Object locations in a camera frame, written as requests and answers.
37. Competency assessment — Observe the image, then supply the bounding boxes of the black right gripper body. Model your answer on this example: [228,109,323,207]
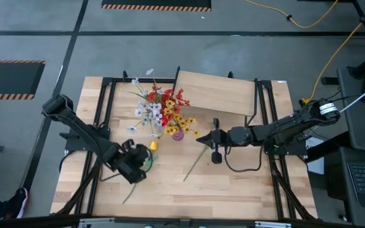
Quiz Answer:
[212,118,234,164]

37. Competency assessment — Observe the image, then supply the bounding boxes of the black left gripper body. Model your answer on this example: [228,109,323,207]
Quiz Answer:
[118,139,151,184]

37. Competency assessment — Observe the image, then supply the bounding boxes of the peach white artificial tulip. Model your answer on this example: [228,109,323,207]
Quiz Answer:
[183,145,208,182]

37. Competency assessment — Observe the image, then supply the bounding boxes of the pink ribbed glass vase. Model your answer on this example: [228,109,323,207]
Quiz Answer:
[171,129,185,142]

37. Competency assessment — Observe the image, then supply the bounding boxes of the yellow artificial tulip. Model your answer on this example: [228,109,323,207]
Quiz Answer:
[122,141,160,204]

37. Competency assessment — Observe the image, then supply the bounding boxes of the yellow artificial flower bunch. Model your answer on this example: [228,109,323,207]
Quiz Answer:
[163,99,202,139]

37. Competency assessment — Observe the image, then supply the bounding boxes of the white artificial flower bunch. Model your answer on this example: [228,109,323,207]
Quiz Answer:
[125,68,164,139]

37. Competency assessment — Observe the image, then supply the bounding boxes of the red artificial flower bunch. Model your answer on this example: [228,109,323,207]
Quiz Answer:
[146,84,191,127]

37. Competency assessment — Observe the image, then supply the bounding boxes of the wooden shelf riser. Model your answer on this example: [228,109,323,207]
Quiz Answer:
[172,66,259,128]

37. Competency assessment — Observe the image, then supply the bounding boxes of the clear glass vase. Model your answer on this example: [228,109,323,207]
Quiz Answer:
[153,122,166,136]

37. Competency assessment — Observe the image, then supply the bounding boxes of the white paper sheet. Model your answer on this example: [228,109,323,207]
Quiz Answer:
[305,139,325,175]

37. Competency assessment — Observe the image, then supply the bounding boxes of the person's foot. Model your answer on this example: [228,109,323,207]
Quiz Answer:
[6,187,30,220]

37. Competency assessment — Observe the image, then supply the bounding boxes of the dark grey desk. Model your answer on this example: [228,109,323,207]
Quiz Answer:
[323,147,365,228]
[336,65,365,155]

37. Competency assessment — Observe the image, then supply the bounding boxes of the black mat hazard stripes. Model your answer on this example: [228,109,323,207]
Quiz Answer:
[0,59,46,101]

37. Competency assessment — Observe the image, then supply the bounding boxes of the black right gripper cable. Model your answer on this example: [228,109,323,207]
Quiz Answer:
[223,145,263,174]

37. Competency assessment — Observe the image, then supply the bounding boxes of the black aluminium table frame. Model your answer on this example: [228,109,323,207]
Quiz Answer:
[51,66,318,222]

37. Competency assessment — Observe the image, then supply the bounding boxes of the yellow extension cable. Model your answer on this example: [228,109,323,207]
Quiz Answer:
[244,0,340,29]
[298,0,365,107]

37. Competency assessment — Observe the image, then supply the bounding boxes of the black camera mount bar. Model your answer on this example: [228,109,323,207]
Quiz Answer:
[0,213,365,228]

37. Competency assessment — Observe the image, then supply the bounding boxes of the white cable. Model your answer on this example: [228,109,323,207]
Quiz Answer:
[339,79,365,113]

